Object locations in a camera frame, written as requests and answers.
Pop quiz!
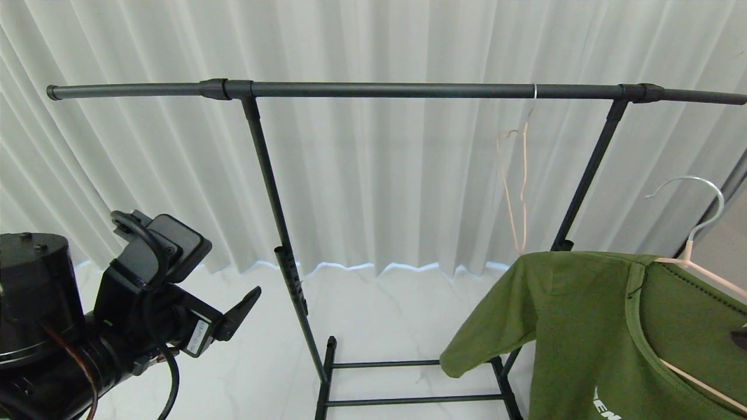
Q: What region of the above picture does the white curtain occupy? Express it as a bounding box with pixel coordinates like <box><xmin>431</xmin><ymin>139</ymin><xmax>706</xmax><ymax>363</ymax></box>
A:
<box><xmin>0</xmin><ymin>0</ymin><xmax>747</xmax><ymax>278</ymax></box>

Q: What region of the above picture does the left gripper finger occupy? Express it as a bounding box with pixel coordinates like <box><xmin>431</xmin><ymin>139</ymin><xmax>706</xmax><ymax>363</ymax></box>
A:
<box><xmin>215</xmin><ymin>286</ymin><xmax>262</xmax><ymax>342</ymax></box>

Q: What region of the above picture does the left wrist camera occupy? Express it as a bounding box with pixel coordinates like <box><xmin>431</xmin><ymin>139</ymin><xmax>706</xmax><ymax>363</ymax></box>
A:
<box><xmin>111</xmin><ymin>210</ymin><xmax>212</xmax><ymax>285</ymax></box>

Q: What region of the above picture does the pink clothes hanger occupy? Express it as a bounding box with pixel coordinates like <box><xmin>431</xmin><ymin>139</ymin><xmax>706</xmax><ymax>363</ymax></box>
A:
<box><xmin>497</xmin><ymin>85</ymin><xmax>537</xmax><ymax>256</ymax></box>
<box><xmin>644</xmin><ymin>176</ymin><xmax>747</xmax><ymax>414</ymax></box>

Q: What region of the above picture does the black cable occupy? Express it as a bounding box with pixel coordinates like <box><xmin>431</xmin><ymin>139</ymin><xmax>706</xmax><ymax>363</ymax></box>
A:
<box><xmin>111</xmin><ymin>210</ymin><xmax>180</xmax><ymax>420</ymax></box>

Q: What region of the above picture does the black clothes rack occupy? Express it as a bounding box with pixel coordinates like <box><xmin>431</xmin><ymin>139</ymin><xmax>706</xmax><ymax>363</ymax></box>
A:
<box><xmin>47</xmin><ymin>79</ymin><xmax>747</xmax><ymax>420</ymax></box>

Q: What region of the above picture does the green long-sleeved shirt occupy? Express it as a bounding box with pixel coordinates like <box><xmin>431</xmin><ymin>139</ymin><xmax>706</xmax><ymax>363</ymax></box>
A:
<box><xmin>439</xmin><ymin>251</ymin><xmax>747</xmax><ymax>420</ymax></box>

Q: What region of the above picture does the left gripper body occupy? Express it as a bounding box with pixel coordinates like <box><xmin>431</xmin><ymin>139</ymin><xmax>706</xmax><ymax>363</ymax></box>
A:
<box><xmin>88</xmin><ymin>265</ymin><xmax>225</xmax><ymax>374</ymax></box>

